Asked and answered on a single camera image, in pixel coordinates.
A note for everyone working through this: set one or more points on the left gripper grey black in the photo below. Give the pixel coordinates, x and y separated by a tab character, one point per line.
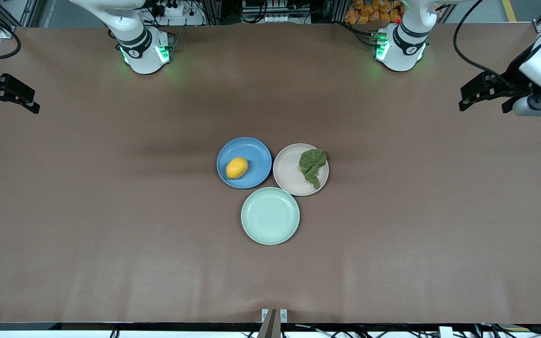
513	77

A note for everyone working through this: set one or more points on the yellow lemon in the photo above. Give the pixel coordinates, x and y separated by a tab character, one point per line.
236	168

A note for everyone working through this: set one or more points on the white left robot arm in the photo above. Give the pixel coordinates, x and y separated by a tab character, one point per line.
404	47

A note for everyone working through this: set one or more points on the green lettuce leaf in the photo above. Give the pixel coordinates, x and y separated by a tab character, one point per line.
312	163

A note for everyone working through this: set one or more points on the orange snack packets pile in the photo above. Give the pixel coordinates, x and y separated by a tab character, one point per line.
374	11

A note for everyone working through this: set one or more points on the brown table cover sheet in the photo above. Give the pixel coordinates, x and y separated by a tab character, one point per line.
111	211

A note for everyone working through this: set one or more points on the white power strip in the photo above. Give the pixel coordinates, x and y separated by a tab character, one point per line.
176	10

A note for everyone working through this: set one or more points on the beige round plate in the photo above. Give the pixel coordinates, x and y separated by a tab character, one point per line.
289	171

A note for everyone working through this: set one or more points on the blue round plate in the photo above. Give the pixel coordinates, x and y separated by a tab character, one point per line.
256	157

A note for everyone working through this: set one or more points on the light green round plate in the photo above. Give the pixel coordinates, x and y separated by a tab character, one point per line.
270	216

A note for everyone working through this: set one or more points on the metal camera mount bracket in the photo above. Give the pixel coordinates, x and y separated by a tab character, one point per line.
274	321

